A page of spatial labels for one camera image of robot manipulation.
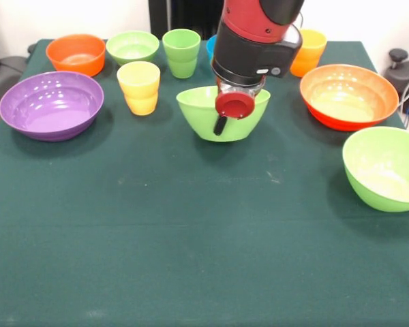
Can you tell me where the large orange plastic bowl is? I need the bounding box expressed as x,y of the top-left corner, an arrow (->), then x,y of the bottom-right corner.
299,63 -> 400,132

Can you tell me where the green plastic cup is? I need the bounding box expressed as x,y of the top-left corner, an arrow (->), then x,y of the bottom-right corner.
162,29 -> 202,80

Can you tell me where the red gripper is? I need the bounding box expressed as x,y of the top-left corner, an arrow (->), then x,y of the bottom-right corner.
213,91 -> 256,136

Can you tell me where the yellow plastic cup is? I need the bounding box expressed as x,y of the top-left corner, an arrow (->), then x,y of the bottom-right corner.
117,61 -> 162,116
289,29 -> 328,78

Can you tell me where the black knobbed equipment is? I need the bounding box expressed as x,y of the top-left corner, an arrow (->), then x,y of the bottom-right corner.
384,48 -> 409,115

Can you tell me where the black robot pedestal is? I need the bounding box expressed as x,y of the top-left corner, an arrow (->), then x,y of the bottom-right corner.
148,0 -> 226,37

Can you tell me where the small orange plastic bowl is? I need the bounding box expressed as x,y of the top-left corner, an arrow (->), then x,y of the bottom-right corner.
46,33 -> 107,78

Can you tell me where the large green plastic bowl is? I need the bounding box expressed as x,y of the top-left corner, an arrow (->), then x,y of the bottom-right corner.
342,126 -> 409,213
175,85 -> 271,143

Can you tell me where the small green plastic bowl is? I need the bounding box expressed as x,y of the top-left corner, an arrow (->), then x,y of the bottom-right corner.
106,30 -> 160,67

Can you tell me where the purple plastic bowl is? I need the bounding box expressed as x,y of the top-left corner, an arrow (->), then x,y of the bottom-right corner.
0,70 -> 105,142

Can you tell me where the blue plastic bowl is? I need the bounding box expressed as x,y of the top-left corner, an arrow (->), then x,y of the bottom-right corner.
205,35 -> 219,65

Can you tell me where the dark green table cloth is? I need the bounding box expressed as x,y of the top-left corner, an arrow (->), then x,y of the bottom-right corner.
0,39 -> 409,327

